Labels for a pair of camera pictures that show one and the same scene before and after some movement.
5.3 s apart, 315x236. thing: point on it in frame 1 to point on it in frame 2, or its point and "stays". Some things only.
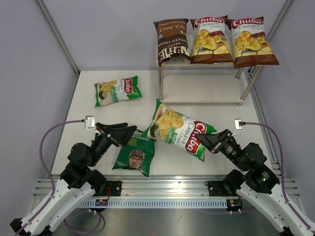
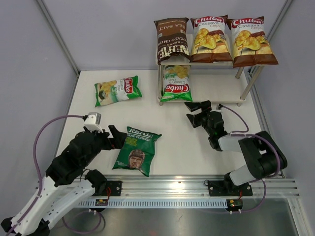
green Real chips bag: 138,154 stays
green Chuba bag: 179,130 to 176,87
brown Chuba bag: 210,44 stays
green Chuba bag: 111,91 stays
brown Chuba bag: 251,48 stays
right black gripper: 212,141 to 206,107
